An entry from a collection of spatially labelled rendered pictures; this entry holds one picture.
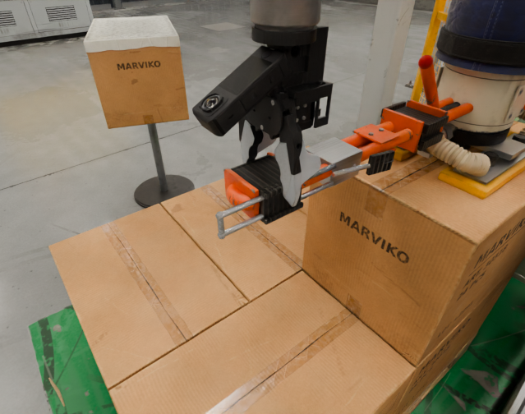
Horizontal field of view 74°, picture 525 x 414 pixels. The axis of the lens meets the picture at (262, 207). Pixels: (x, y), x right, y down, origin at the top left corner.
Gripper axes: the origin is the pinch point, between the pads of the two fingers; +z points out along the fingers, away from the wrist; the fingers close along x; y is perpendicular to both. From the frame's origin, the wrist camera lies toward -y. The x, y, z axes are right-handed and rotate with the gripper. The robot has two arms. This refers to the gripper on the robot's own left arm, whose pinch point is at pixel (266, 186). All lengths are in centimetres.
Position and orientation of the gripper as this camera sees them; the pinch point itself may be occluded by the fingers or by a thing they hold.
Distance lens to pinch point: 49.0
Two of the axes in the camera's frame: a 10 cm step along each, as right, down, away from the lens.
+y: 8.0, -3.6, 4.9
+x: -6.0, -4.8, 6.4
